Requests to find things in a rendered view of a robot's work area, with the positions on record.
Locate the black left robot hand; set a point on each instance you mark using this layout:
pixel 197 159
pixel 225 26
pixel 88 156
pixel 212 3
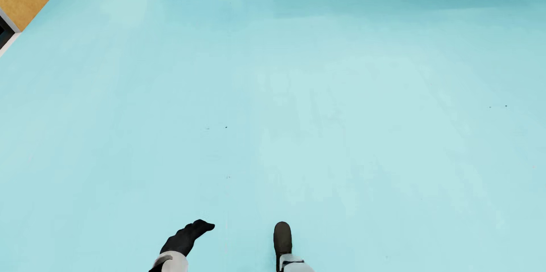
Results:
pixel 186 238

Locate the white right robot leg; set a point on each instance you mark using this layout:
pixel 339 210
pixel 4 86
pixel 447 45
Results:
pixel 293 265

